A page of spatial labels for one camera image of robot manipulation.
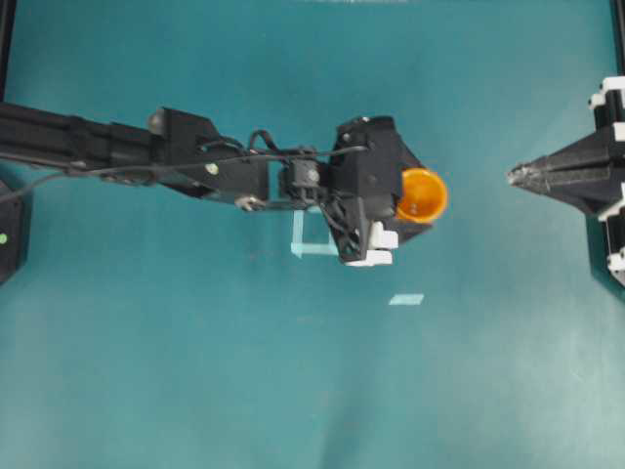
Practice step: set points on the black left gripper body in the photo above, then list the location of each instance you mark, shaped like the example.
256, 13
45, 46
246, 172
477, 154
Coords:
364, 184

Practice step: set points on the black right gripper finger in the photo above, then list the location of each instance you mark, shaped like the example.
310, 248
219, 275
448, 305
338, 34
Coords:
589, 157
587, 190

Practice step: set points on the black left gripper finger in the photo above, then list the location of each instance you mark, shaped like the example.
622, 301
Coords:
405, 157
406, 230

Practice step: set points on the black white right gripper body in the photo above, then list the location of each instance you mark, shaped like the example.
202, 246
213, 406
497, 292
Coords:
608, 108

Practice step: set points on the orange plastic cup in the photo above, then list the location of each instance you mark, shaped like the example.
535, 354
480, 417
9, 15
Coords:
424, 196

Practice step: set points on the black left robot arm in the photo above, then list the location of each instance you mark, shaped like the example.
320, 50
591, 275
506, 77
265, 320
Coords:
181, 151

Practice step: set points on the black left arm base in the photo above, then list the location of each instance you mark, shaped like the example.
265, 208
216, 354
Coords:
15, 235

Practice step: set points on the light tape patch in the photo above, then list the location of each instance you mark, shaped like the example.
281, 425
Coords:
407, 299

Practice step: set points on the light tape square marker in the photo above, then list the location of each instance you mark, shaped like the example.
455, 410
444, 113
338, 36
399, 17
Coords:
299, 247

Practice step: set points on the black frame post right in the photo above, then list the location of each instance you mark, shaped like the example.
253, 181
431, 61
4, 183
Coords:
618, 26

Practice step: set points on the black frame post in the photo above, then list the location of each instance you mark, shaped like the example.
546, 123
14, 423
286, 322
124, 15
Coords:
618, 26
7, 22

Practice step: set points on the black frame post left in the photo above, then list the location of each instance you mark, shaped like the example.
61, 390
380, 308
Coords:
7, 22

